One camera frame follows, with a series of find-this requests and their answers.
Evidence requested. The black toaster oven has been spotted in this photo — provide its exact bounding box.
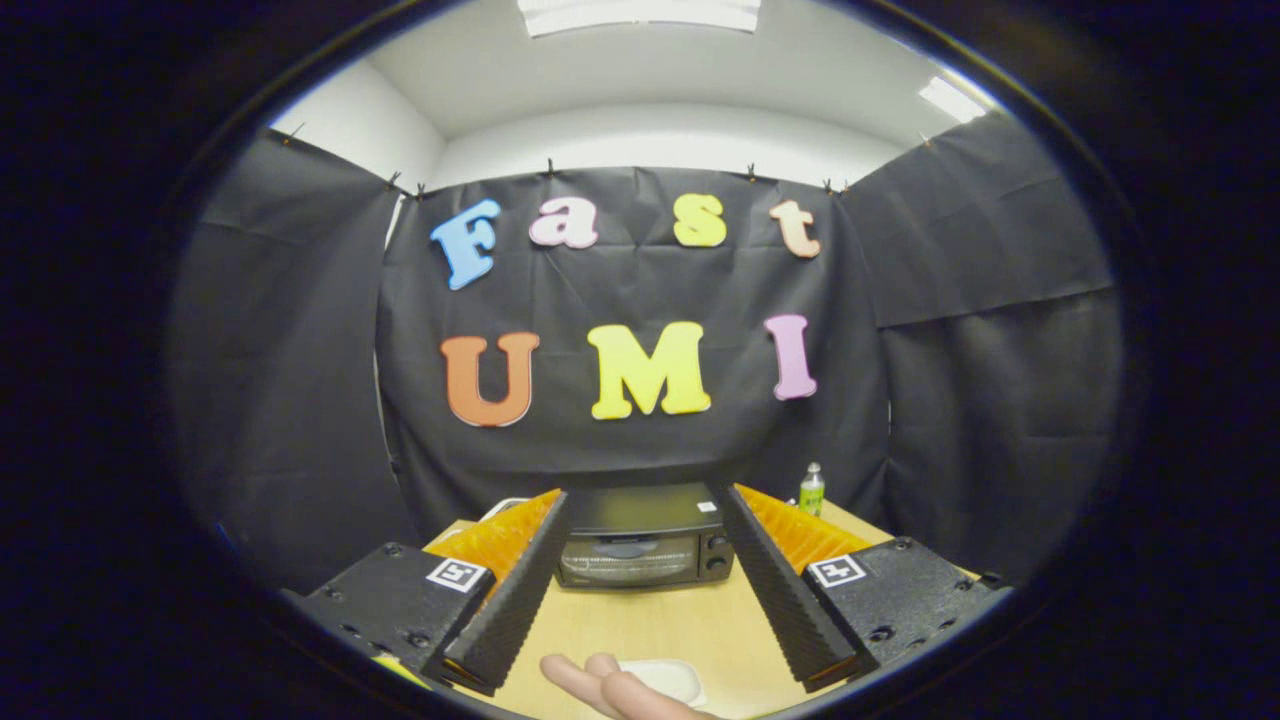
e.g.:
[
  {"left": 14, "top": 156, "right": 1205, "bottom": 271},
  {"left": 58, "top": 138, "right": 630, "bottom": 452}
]
[{"left": 555, "top": 483, "right": 737, "bottom": 590}]

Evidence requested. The white plastic plate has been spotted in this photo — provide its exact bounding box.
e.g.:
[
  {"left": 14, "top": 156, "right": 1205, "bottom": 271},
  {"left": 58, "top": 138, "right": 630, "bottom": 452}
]
[{"left": 615, "top": 658, "right": 707, "bottom": 707}]

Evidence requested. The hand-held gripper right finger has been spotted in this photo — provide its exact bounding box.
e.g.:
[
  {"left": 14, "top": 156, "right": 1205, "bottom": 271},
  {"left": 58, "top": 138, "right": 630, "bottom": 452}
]
[{"left": 712, "top": 483, "right": 1013, "bottom": 693}]

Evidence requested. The small ceiling light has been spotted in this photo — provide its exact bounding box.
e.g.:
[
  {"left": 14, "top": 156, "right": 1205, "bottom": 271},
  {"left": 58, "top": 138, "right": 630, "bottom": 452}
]
[{"left": 918, "top": 76, "right": 987, "bottom": 125}]

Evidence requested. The black backdrop cloth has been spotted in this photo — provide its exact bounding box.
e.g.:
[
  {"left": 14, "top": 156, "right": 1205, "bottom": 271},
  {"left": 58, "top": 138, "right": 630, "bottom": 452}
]
[{"left": 165, "top": 110, "right": 1126, "bottom": 596}]

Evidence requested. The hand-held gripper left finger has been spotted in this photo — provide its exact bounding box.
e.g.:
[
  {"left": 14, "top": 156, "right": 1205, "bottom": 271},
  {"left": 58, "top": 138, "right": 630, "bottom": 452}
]
[{"left": 295, "top": 488, "right": 573, "bottom": 698}]

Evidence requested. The long ceiling light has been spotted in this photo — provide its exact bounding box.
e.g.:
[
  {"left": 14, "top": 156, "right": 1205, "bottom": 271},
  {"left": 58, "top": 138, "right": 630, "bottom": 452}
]
[{"left": 517, "top": 0, "right": 763, "bottom": 39}]

